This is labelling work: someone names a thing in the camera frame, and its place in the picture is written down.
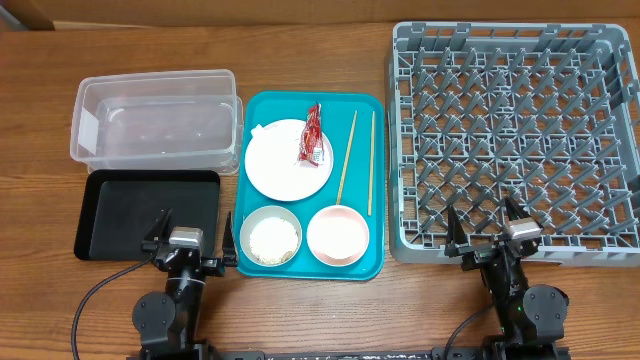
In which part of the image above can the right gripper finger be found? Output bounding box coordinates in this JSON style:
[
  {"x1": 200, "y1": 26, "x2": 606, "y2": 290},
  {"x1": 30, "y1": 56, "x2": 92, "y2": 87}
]
[
  {"x1": 446, "y1": 205, "x2": 467, "y2": 246},
  {"x1": 504, "y1": 196, "x2": 530, "y2": 221}
]

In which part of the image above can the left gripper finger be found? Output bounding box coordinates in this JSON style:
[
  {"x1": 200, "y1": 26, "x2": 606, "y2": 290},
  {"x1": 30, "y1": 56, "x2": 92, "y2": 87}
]
[
  {"x1": 222, "y1": 213, "x2": 237, "y2": 260},
  {"x1": 143, "y1": 209, "x2": 172, "y2": 243}
]

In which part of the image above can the grey bowl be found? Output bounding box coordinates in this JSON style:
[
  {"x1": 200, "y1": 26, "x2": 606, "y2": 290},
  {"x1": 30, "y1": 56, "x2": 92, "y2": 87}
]
[{"x1": 240, "y1": 205, "x2": 303, "y2": 267}]

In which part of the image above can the white rice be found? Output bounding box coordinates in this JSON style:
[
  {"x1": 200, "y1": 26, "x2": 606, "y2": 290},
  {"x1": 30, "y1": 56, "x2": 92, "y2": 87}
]
[{"x1": 249, "y1": 217, "x2": 299, "y2": 265}]

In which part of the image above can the large white plate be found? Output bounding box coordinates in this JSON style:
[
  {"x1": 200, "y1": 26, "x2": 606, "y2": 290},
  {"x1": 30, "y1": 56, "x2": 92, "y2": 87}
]
[{"x1": 244, "y1": 119, "x2": 334, "y2": 202}]

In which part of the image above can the red snack wrapper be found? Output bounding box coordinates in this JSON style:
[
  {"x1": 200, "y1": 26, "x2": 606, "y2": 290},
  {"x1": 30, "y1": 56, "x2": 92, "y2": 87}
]
[{"x1": 298, "y1": 103, "x2": 324, "y2": 167}]

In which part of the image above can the wooden chopstick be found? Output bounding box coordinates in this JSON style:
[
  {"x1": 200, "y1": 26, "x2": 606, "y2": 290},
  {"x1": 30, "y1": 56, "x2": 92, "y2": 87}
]
[
  {"x1": 336, "y1": 110, "x2": 358, "y2": 205},
  {"x1": 367, "y1": 111, "x2": 376, "y2": 216}
]

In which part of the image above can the white napkin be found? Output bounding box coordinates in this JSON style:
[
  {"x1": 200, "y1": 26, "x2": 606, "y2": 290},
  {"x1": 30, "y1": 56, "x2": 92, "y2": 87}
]
[{"x1": 250, "y1": 124, "x2": 267, "y2": 138}]

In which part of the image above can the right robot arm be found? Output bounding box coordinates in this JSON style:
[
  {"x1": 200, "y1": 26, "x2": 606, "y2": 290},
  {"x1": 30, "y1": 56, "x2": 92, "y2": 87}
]
[{"x1": 442, "y1": 197, "x2": 570, "y2": 359}]

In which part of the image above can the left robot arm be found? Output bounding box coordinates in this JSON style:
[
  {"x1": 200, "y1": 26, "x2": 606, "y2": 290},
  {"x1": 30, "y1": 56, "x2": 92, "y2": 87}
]
[{"x1": 132, "y1": 210, "x2": 238, "y2": 360}]

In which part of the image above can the grey dishwasher rack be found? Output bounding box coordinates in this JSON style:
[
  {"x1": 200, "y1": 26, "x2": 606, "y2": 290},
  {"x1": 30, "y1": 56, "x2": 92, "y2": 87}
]
[{"x1": 386, "y1": 22, "x2": 639, "y2": 267}]

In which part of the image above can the black plastic tray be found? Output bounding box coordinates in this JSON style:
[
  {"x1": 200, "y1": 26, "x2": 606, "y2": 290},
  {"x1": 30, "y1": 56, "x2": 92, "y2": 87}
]
[{"x1": 74, "y1": 170, "x2": 220, "y2": 261}]

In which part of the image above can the clear plastic bin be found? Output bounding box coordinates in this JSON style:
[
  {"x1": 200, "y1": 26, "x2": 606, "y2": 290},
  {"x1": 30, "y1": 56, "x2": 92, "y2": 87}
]
[{"x1": 69, "y1": 69, "x2": 244, "y2": 175}]

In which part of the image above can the teal serving tray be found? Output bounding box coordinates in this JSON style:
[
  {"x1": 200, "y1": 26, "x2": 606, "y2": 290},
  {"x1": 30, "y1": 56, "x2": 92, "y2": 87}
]
[{"x1": 233, "y1": 91, "x2": 386, "y2": 281}]

